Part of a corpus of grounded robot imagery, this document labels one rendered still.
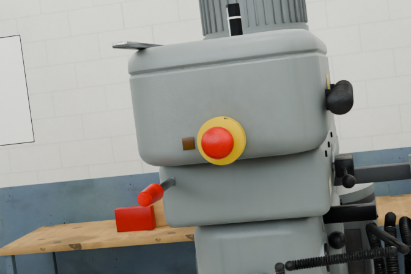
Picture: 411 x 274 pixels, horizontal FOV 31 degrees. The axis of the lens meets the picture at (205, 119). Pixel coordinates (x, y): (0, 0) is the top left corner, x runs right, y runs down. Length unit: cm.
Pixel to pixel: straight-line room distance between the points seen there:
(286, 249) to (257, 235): 5
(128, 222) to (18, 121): 137
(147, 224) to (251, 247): 398
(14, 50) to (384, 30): 280
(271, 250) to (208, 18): 47
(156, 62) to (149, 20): 460
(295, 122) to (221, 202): 19
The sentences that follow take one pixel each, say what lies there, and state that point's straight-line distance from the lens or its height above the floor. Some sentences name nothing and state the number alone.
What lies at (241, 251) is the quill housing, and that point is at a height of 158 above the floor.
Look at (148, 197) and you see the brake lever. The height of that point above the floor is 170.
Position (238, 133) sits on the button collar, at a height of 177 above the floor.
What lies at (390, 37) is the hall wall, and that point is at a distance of 535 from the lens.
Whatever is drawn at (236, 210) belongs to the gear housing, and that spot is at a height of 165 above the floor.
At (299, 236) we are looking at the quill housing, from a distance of 109.
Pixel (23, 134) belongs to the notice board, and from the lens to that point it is 592.
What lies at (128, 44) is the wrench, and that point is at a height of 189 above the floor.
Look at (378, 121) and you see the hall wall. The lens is 536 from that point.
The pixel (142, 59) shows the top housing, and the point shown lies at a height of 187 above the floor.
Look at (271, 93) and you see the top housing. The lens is 92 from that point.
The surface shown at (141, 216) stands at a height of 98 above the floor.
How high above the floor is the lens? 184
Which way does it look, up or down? 3 degrees down
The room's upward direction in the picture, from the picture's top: 7 degrees counter-clockwise
